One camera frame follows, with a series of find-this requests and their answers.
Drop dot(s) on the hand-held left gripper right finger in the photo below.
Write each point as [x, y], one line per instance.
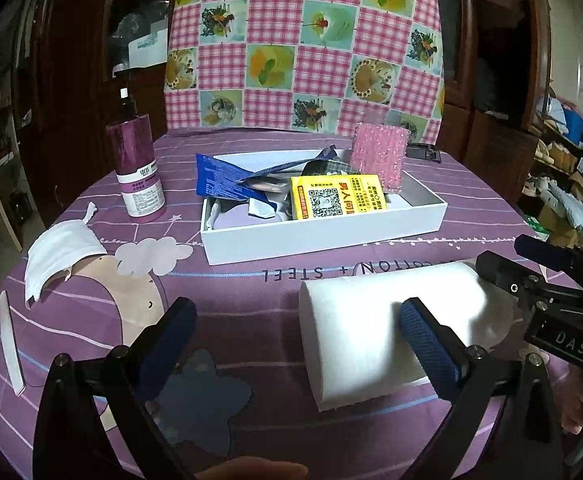
[426, 345]

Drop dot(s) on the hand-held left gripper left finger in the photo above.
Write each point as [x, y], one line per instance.
[166, 345]

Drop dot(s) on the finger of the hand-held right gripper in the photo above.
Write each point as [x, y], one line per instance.
[506, 272]
[546, 255]

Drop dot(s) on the white toilet paper roll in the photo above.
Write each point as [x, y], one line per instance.
[361, 320]

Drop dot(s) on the white cardboard box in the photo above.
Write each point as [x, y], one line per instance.
[321, 240]

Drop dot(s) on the pink bubble wrap pouch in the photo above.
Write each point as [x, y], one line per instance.
[379, 160]

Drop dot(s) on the yellow tissue packet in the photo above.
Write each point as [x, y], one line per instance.
[336, 200]

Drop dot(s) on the blue foil packet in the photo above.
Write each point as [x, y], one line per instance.
[216, 180]

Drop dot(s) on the green plaid cloth pouch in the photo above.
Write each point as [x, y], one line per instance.
[331, 166]

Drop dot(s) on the person's left hand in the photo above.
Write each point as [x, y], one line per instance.
[251, 470]

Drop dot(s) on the green white carton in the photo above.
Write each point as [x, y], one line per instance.
[534, 224]

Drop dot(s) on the grey plastic bag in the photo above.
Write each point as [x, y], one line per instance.
[574, 215]

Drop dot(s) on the dark wooden cabinet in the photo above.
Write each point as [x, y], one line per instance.
[71, 110]
[496, 150]

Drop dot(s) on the white face mask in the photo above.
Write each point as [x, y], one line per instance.
[56, 255]

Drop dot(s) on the black plastic holder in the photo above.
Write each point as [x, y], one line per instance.
[424, 152]

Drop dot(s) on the white paper strip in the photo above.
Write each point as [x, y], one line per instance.
[11, 345]

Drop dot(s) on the purple bottle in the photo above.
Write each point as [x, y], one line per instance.
[136, 160]

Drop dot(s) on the pink checkered chair cover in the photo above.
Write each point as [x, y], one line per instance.
[296, 60]

